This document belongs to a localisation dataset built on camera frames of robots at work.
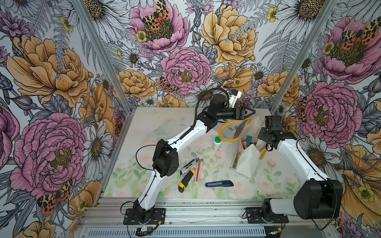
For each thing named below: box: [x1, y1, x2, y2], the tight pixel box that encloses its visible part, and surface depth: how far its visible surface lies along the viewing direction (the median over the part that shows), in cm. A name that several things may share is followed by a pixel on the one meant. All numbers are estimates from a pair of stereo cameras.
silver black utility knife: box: [179, 157, 200, 177], surface depth 92 cm
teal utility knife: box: [246, 135, 253, 148], surface depth 107 cm
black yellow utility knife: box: [178, 168, 196, 193], surface depth 87 cm
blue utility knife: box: [204, 179, 235, 188], surface depth 87 cm
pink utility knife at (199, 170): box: [194, 158, 204, 185], surface depth 91 cm
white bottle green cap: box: [212, 136, 222, 152], surface depth 95 cm
